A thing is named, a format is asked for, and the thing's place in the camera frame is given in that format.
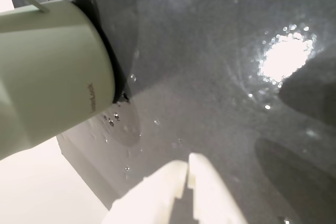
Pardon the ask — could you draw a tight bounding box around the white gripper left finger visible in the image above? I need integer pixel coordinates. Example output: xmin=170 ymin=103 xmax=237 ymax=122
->
xmin=101 ymin=159 xmax=188 ymax=224

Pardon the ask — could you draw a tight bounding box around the pale green cup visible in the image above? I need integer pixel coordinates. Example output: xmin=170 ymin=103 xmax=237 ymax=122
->
xmin=0 ymin=0 xmax=117 ymax=162

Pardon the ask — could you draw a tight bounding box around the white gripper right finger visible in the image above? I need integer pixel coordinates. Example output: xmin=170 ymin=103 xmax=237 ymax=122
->
xmin=188 ymin=152 xmax=249 ymax=224

